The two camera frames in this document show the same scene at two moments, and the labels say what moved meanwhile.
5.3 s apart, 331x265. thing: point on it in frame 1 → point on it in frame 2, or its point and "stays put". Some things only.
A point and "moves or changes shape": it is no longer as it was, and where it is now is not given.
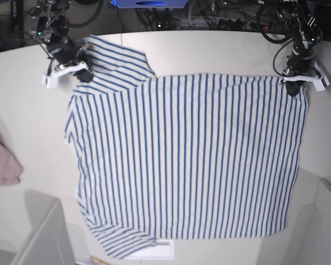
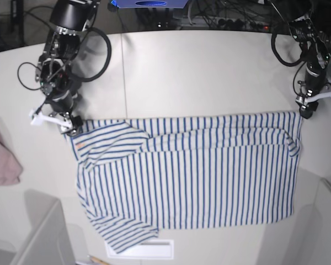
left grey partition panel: x=47 y=244 stays put
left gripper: x=65 y=49 → x=64 y=102
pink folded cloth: x=4 y=169 stays put
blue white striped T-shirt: x=190 y=157 moves or changes shape
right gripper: x=300 y=62 → x=315 y=77
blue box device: x=149 y=4 stays put
